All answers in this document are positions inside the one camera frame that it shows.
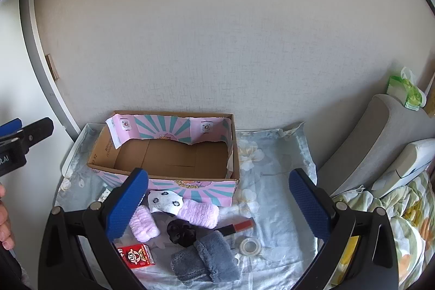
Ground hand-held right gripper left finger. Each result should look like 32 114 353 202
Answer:
38 168 150 290

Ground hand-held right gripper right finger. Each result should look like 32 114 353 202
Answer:
289 168 398 290

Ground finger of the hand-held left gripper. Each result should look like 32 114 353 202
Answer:
0 118 23 142
15 117 54 155

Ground red cartoon snack box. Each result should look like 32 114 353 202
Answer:
117 242 156 269

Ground pink patterned cardboard box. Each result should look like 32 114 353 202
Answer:
87 111 240 209

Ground clear tape roll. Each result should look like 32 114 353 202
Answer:
239 237 263 257

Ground red lipstick tube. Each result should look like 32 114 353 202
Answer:
215 217 256 237

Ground person's left hand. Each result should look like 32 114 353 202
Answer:
0 184 16 250

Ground light blue floral cloth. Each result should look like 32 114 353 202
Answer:
54 122 319 290

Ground pink and white fuzzy socks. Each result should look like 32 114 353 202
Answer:
128 190 220 242

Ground grey cushion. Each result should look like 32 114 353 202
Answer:
317 94 429 197

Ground white pillow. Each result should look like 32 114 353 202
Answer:
370 138 435 199

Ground green yellow floral quilt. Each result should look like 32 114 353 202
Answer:
331 170 435 290

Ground green tissue pack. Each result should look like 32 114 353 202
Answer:
385 67 427 111

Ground white door frame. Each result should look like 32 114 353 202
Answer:
18 0 83 143

